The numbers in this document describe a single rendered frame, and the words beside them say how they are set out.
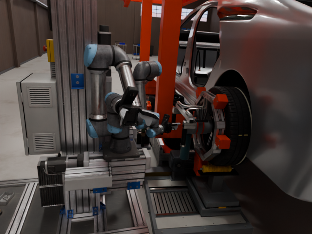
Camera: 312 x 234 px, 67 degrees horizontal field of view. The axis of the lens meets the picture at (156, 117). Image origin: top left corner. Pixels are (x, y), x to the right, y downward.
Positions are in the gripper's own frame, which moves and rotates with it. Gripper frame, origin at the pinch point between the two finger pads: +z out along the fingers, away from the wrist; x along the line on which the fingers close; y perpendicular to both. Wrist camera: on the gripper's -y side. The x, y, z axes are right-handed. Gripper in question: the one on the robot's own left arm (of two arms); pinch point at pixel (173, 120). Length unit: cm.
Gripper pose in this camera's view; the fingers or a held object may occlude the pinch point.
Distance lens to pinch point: 208.6
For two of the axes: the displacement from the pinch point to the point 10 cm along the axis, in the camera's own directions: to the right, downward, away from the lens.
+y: -0.6, 9.4, 3.2
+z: 5.9, -2.2, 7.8
